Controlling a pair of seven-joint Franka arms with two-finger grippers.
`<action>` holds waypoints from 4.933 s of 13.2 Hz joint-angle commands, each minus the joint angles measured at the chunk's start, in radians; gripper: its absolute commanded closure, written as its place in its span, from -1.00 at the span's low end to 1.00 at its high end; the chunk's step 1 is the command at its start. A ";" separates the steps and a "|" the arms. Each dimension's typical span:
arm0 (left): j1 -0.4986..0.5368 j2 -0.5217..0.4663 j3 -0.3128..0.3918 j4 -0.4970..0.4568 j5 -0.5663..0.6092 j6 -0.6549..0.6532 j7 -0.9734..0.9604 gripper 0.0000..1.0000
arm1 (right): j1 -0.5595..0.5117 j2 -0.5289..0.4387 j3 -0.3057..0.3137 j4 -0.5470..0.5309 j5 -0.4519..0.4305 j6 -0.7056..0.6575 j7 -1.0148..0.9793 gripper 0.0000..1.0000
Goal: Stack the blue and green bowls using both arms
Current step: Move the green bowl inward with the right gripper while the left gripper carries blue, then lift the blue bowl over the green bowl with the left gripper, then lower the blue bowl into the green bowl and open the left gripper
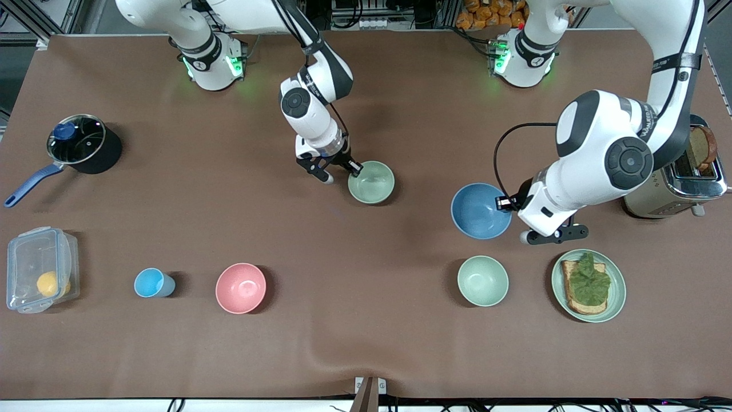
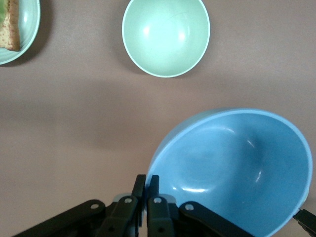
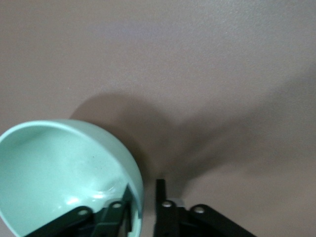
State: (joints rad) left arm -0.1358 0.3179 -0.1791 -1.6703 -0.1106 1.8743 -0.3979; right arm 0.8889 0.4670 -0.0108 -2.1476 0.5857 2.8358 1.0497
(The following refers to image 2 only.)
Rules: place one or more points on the blue bowl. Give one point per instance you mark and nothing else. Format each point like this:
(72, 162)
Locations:
(234, 172)

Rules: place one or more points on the green bowl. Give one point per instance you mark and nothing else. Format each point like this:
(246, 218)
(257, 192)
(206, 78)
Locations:
(165, 37)

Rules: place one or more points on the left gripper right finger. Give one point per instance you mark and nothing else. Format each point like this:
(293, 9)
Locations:
(158, 217)

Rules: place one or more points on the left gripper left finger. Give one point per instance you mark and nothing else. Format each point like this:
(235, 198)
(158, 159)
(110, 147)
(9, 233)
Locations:
(123, 217)

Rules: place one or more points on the brown table cloth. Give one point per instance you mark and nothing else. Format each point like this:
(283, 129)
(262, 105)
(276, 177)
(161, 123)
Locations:
(74, 123)

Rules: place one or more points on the green lettuce leaf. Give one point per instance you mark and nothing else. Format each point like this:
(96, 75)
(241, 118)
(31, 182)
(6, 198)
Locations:
(3, 12)

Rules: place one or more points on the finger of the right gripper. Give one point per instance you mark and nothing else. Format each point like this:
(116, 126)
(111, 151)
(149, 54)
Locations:
(307, 219)

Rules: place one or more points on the toast slice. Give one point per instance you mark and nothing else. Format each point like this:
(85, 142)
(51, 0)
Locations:
(10, 34)

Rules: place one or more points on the green plate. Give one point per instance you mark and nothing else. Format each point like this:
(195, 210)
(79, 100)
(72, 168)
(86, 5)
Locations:
(27, 29)

